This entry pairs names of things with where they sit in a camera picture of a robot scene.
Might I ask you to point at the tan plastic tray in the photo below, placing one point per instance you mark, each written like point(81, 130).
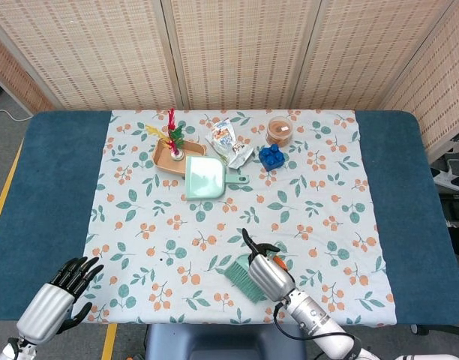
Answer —
point(165, 161)

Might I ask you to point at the clear plastic snack jar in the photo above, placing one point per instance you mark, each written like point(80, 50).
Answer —
point(279, 129)

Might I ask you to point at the mint green dustpan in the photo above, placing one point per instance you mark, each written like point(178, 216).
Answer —
point(205, 178)

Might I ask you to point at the colourful feather shuttlecock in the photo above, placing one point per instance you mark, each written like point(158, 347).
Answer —
point(175, 144)

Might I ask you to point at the white power strip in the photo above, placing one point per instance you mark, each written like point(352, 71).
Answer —
point(449, 179)

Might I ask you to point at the blue toy building block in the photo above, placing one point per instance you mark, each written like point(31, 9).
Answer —
point(271, 159)

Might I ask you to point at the woven bamboo folding screen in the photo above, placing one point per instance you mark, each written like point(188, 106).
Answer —
point(237, 52)

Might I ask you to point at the silver foil snack bag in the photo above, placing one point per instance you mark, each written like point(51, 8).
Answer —
point(239, 153)

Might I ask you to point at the blue white snack bag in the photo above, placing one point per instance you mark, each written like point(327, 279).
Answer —
point(222, 135)

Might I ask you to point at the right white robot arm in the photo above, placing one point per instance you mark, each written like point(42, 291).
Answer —
point(315, 318)

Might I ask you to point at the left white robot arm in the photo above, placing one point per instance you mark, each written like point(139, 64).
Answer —
point(12, 350)

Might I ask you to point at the blue fabric table cover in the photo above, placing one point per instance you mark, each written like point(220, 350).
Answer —
point(45, 187)

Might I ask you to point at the teal green bristle brush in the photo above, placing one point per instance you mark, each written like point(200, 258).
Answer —
point(244, 279)

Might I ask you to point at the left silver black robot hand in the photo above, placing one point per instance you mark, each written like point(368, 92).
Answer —
point(45, 311)

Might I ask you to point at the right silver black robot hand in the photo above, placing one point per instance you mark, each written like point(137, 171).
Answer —
point(269, 275)

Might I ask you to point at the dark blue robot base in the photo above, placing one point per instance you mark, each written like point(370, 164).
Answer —
point(214, 341)

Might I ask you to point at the floral leaf print tablecloth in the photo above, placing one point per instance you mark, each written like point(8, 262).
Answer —
point(222, 210)

